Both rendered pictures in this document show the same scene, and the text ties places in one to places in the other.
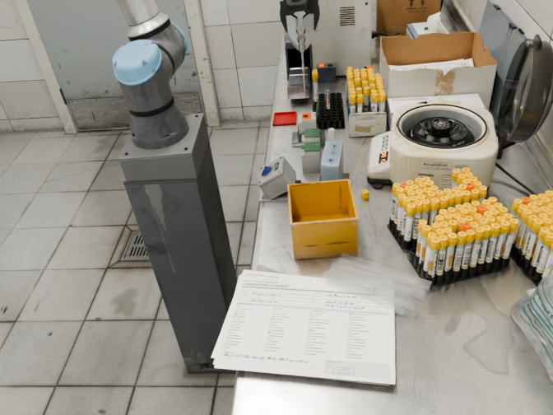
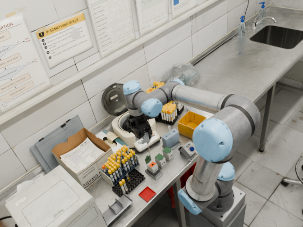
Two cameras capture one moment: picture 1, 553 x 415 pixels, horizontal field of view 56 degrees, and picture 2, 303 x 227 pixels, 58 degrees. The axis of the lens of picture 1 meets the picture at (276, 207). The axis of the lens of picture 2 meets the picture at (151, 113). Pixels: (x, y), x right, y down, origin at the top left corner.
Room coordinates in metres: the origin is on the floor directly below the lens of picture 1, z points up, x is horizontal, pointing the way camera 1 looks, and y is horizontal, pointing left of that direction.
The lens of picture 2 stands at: (1.90, 0.62, 2.12)
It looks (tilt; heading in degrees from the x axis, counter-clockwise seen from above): 39 degrees down; 224
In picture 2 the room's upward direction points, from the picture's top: 11 degrees counter-clockwise
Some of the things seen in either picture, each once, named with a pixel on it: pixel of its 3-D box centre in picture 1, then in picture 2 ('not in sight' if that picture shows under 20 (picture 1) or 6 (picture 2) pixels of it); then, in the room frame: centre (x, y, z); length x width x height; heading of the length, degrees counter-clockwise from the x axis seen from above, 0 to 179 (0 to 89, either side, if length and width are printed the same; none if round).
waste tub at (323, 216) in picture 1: (322, 219); (192, 125); (0.83, -0.09, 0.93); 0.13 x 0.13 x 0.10; 87
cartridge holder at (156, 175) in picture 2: (308, 135); (153, 170); (1.22, -0.11, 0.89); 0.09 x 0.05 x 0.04; 83
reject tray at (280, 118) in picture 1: (285, 118); (147, 193); (1.35, -0.05, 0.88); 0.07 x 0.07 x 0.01; 82
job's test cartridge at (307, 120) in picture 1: (308, 126); (152, 167); (1.22, -0.11, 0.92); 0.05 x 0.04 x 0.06; 83
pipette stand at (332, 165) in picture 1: (332, 170); (171, 139); (1.00, -0.14, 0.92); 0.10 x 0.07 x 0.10; 164
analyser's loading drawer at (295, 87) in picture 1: (299, 76); (112, 211); (1.54, -0.12, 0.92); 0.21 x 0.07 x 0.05; 172
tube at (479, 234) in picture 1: (475, 251); not in sight; (0.68, -0.36, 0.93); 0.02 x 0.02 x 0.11
